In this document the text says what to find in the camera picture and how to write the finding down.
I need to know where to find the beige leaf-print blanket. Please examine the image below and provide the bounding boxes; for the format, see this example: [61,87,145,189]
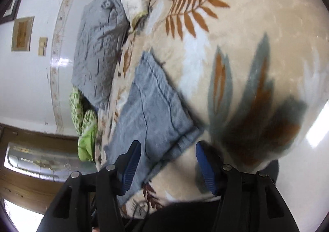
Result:
[94,0,327,220]

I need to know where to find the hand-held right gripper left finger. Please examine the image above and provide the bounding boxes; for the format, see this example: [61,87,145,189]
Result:
[36,140,142,232]

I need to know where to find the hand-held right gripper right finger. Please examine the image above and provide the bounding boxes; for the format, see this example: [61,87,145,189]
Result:
[196,141,300,232]

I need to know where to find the grey quilted pillow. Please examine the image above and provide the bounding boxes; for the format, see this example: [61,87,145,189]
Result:
[71,0,130,109]

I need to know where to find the beige light switch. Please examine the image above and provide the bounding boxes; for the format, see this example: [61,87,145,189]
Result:
[38,37,48,57]

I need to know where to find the wooden door with glass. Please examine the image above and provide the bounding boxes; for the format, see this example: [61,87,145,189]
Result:
[0,122,101,216]

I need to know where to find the small framed wall plaque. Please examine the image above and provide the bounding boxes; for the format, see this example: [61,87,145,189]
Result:
[11,16,35,52]

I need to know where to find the framed wall painting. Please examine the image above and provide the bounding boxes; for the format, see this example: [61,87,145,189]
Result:
[0,0,26,24]

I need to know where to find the green patterned quilt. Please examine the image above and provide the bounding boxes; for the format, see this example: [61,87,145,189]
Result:
[69,86,99,162]

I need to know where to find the grey-blue denim pants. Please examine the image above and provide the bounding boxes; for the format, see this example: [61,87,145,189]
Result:
[104,51,205,198]

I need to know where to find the dark cloth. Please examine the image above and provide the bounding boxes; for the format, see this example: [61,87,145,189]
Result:
[144,159,280,232]

